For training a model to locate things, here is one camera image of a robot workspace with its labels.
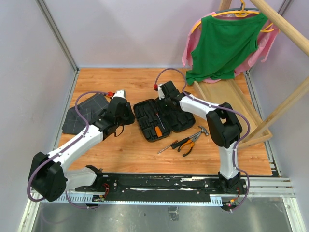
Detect aluminium frame rail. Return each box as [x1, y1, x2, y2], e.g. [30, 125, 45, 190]
[35, 0, 80, 73]

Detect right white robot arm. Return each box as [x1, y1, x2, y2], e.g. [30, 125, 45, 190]
[154, 81, 242, 193]

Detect wooden rack frame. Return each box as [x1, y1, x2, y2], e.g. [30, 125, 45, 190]
[218, 0, 309, 137]

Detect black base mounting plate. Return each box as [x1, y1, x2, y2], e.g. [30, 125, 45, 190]
[75, 173, 249, 204]

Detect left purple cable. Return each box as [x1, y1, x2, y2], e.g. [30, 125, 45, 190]
[27, 90, 114, 224]

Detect grey checked cloth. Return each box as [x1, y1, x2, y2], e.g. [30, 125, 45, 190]
[62, 93, 109, 135]

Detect green sleeveless shirt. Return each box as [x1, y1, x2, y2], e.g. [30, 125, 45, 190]
[186, 13, 267, 85]

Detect orange-handled screwdriver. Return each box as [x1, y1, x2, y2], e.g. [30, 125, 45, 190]
[154, 126, 163, 138]

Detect silver metal file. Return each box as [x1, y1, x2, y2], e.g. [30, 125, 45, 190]
[158, 140, 178, 154]

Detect orange-black pliers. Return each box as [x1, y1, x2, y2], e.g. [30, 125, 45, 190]
[177, 132, 201, 157]

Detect black plastic tool case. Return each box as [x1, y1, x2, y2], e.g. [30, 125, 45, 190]
[133, 98, 196, 142]

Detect yellow clothes hanger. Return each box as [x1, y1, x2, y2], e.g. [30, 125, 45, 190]
[191, 0, 275, 33]

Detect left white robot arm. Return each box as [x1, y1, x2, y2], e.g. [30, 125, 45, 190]
[27, 89, 135, 202]

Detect claw hammer black handle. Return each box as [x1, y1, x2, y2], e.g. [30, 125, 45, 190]
[171, 126, 209, 149]

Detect black-handled screwdriver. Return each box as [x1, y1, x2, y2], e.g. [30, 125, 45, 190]
[155, 112, 165, 129]

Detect wooden tray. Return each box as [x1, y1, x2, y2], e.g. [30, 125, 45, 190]
[193, 80, 273, 149]

